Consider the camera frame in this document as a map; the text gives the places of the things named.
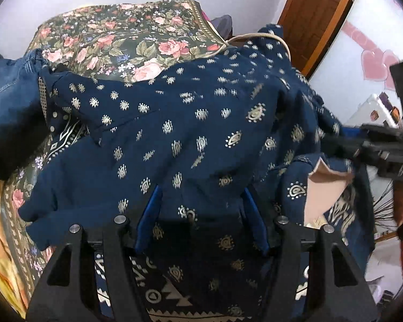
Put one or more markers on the orange yellow blanket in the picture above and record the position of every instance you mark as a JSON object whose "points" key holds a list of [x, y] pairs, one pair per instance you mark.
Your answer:
{"points": [[1, 241]]}

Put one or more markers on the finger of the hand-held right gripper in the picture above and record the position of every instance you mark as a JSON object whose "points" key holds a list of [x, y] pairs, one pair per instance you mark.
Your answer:
{"points": [[346, 147]]}

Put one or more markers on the brown wooden door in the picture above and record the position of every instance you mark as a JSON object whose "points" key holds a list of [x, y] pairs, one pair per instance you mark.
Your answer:
{"points": [[309, 10]]}

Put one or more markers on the blue jeans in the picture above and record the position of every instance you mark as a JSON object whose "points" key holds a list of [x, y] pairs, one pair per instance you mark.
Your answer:
{"points": [[10, 100]]}

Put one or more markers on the navy patterned hooded garment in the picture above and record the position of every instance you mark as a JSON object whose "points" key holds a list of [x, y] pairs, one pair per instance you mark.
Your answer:
{"points": [[188, 141]]}

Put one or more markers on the black thin rods bundle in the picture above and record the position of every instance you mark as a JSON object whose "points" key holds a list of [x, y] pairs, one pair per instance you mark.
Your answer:
{"points": [[384, 208]]}

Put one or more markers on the white storage box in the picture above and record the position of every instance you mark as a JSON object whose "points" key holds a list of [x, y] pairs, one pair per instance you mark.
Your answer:
{"points": [[372, 110]]}

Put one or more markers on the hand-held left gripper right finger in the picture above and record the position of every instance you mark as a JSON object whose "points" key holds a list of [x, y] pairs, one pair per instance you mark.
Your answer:
{"points": [[257, 221]]}

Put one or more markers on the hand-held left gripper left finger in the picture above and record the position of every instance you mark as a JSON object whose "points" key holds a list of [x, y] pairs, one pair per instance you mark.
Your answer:
{"points": [[147, 221]]}

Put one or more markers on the floral bedspread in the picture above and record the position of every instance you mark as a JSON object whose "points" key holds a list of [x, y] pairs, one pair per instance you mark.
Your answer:
{"points": [[121, 37]]}

